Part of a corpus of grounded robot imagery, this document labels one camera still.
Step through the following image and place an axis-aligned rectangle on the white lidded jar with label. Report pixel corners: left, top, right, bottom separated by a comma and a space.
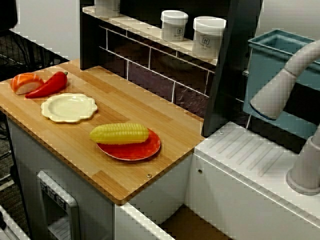
94, 0, 121, 18
192, 16, 227, 60
160, 9, 189, 43

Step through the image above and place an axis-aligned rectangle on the red round plate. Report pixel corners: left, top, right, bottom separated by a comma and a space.
96, 128, 162, 161

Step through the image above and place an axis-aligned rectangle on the cream scalloped plate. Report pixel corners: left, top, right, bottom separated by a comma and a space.
40, 93, 98, 124

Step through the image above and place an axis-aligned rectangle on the white toy kitchen cabinet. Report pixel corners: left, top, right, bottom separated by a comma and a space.
6, 117, 320, 240

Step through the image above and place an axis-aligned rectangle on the tiled backsplash shelf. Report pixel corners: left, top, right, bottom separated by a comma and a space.
79, 4, 218, 118

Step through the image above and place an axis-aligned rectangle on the grey toy faucet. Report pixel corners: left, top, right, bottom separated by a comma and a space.
249, 38, 320, 196

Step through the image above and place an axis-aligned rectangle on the salmon sushi toy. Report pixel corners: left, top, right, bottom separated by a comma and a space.
11, 72, 45, 95

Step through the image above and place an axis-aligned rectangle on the red chili pepper toy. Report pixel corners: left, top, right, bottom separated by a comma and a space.
24, 71, 69, 99

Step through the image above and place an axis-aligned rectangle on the black upright post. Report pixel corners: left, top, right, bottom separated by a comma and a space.
201, 0, 263, 138

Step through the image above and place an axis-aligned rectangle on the metal frame rail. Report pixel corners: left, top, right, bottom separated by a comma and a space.
0, 204, 31, 240

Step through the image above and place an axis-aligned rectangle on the yellow corn cob toy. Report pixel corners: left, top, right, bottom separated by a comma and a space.
89, 122, 150, 146

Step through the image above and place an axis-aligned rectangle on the blue plastic bin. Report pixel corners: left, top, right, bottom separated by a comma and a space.
242, 29, 320, 141

